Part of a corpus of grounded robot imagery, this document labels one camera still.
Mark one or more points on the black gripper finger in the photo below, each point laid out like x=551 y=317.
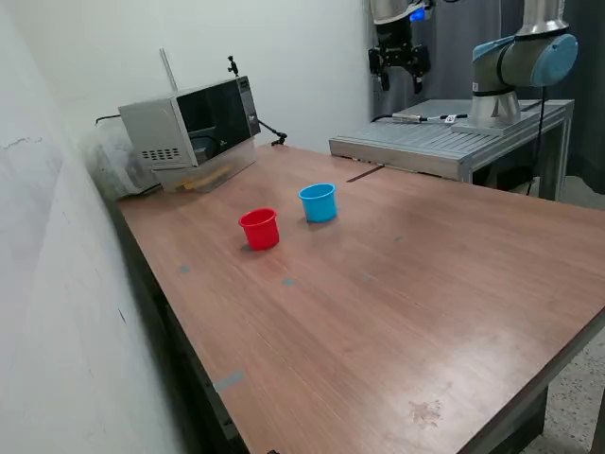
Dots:
x=420 y=59
x=377 y=59

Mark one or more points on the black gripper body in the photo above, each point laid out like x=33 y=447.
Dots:
x=394 y=35

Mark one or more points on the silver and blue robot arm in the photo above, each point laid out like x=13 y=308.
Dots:
x=501 y=61

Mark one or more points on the light blue plastic bin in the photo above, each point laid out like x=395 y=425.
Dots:
x=319 y=210

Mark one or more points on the dark grey curtain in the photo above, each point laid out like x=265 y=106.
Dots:
x=454 y=71

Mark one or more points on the silver cylindrical device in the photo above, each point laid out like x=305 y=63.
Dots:
x=409 y=117

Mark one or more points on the white red warning sticker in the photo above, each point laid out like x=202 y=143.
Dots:
x=453 y=119

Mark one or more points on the metal side table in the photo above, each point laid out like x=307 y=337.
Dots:
x=425 y=142

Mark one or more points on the aluminium robot mounting plate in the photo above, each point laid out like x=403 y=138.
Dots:
x=510 y=127

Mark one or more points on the clear plastic storage box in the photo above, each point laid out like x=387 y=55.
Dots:
x=227 y=168

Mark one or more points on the light wooden stick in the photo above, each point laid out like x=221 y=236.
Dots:
x=208 y=179

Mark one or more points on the thin white rod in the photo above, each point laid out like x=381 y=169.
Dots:
x=168 y=71

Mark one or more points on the red plastic cup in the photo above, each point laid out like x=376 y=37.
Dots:
x=260 y=236

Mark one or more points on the silver microwave oven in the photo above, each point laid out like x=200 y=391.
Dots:
x=156 y=127

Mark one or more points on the translucent plastic bag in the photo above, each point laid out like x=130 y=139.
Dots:
x=108 y=165

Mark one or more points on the long grey blue tape strip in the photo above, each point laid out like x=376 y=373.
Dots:
x=229 y=380

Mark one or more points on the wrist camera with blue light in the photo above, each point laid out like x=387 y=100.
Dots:
x=418 y=15

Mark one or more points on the small black camera mount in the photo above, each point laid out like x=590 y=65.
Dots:
x=231 y=66

